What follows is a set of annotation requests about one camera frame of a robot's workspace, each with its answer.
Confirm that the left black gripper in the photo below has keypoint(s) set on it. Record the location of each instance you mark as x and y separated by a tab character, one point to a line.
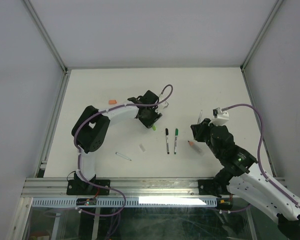
156	116

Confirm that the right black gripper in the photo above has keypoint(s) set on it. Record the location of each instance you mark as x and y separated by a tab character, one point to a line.
198	129

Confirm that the silver green tip pen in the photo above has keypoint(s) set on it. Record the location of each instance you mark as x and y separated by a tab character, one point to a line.
200	116

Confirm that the white black end pen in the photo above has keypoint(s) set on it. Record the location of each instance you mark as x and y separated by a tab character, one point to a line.
167	143

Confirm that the white green end pen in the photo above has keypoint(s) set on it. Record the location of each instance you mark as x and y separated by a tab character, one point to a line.
175	144

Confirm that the white blue end pen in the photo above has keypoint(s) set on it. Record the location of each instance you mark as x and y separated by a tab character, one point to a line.
123	156

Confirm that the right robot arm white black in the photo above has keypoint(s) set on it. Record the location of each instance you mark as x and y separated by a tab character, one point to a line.
241	176

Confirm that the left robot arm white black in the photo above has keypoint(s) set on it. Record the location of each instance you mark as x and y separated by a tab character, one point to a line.
90	130

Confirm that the clear pen cap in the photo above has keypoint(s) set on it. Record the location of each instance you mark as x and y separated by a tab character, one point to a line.
142	148

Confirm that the orange pen cap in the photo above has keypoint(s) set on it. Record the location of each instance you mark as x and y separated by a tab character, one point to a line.
112	102

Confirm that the orange tip marker clear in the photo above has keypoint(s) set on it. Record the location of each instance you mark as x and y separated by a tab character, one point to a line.
195	147

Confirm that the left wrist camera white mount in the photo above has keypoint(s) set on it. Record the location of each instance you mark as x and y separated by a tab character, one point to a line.
162	106

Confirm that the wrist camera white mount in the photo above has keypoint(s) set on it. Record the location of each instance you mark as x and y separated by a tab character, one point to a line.
220	117
162	106

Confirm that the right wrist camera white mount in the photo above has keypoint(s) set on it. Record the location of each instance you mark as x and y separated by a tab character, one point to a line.
220	117

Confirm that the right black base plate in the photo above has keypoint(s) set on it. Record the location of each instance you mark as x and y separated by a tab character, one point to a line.
208	187

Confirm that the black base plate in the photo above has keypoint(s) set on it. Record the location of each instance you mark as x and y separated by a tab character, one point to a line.
208	187
77	187

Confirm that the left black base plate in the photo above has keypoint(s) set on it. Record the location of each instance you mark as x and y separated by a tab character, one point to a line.
77	187

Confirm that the aluminium mounting rail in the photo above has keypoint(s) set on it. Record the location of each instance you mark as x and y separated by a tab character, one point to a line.
130	186

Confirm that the white slotted cable duct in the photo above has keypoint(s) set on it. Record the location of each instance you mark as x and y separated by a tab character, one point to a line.
129	202

